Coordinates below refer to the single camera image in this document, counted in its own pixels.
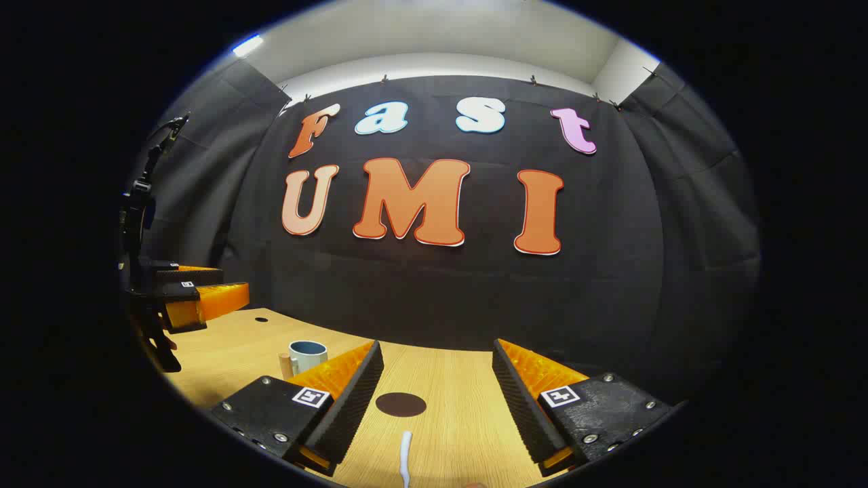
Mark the ceiling light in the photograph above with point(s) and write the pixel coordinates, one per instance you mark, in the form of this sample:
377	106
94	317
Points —
247	45

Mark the light blue cup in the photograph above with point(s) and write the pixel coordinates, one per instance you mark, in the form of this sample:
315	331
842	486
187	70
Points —
308	359

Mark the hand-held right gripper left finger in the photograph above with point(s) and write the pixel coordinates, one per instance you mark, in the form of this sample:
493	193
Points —
352	407

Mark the white toothbrush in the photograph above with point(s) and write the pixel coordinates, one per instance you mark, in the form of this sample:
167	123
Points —
405	457

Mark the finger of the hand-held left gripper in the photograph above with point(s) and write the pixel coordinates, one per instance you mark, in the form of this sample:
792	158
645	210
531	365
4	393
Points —
217	299
186	275

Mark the wooden desktop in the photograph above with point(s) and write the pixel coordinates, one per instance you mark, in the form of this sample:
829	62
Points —
461	379

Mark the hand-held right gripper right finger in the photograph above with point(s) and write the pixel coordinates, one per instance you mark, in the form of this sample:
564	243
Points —
522	407

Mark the brown round coaster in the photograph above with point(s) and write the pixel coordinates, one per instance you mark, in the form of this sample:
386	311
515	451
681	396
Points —
401	404

